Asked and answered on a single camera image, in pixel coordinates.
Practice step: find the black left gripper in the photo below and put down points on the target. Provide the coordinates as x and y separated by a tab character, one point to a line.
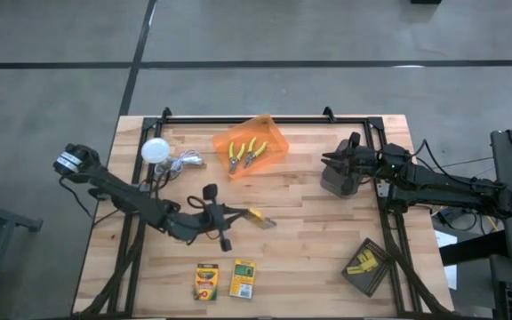
202	220

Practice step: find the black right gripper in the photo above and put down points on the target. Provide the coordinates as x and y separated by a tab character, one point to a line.
367	162

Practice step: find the yellow green crayon box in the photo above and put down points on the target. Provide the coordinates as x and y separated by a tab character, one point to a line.
262	218
242	278

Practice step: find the Crayola crayon box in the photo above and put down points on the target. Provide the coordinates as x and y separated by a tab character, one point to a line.
205	282

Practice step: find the small yellow note pad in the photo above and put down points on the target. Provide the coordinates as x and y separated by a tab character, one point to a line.
362	256
354	269
370	265

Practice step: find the black mesh basket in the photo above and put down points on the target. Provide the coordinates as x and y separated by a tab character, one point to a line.
373	284

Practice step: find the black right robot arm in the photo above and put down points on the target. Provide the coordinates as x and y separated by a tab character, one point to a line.
442	184

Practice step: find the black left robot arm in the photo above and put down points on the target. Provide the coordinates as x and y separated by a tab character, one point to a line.
122	195

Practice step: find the orange translucent plastic bin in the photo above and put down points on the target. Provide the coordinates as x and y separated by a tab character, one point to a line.
274	133

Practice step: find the white mushroom table lamp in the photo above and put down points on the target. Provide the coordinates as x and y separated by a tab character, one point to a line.
155	150

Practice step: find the black slanted beam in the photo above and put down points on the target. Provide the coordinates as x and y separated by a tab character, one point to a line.
474	246

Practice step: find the white paper sheet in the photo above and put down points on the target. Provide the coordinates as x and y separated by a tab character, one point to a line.
450	275

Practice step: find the black box on floor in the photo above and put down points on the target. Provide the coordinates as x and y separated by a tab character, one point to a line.
425	2

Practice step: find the black aluminium table frame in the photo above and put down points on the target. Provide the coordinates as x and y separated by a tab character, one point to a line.
305	120

